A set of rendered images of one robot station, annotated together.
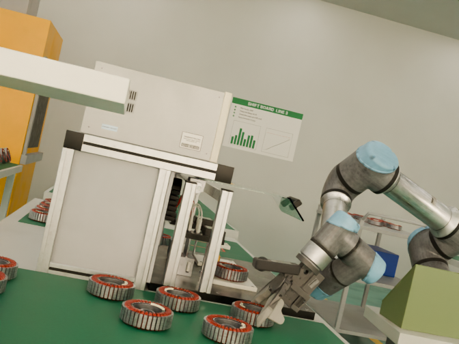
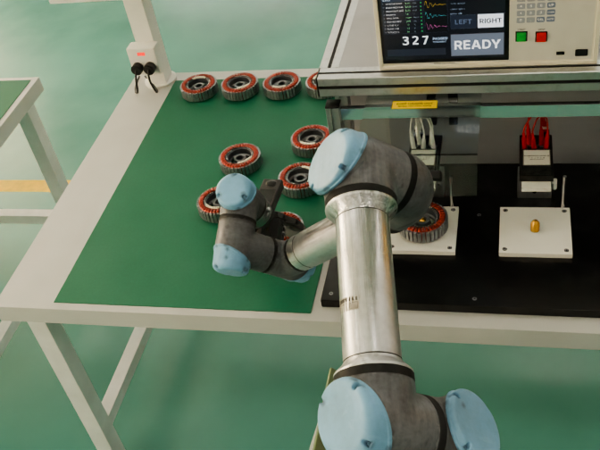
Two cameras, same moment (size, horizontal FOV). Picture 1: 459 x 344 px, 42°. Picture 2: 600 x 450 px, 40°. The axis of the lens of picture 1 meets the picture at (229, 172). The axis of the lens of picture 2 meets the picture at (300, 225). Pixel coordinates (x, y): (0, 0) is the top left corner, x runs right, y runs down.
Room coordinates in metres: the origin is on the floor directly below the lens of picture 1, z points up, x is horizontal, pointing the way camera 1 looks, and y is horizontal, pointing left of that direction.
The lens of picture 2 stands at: (2.25, -1.40, 2.04)
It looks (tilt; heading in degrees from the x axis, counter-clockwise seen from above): 41 degrees down; 119
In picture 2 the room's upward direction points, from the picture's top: 12 degrees counter-clockwise
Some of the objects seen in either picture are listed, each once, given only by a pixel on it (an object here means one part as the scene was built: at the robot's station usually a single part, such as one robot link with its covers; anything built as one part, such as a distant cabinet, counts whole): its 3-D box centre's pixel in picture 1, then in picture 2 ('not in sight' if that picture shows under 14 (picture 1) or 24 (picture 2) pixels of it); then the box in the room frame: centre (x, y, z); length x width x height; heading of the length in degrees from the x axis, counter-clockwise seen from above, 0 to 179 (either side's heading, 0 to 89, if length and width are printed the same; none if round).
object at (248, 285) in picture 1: (228, 279); (422, 229); (1.81, -0.07, 0.78); 0.15 x 0.15 x 0.01; 10
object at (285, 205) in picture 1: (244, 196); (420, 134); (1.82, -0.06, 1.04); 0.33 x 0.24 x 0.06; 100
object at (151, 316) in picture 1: (146, 314); (240, 160); (1.27, 0.10, 0.77); 0.11 x 0.11 x 0.04
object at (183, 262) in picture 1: (183, 263); not in sight; (1.79, 0.07, 0.80); 0.07 x 0.05 x 0.06; 10
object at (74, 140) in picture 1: (146, 153); (481, 30); (1.87, 0.27, 1.09); 0.68 x 0.44 x 0.05; 10
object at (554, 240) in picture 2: (216, 263); (535, 231); (2.05, -0.03, 0.78); 0.15 x 0.15 x 0.01; 10
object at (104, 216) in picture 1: (104, 220); not in sight; (1.54, 0.29, 0.91); 0.28 x 0.03 x 0.32; 100
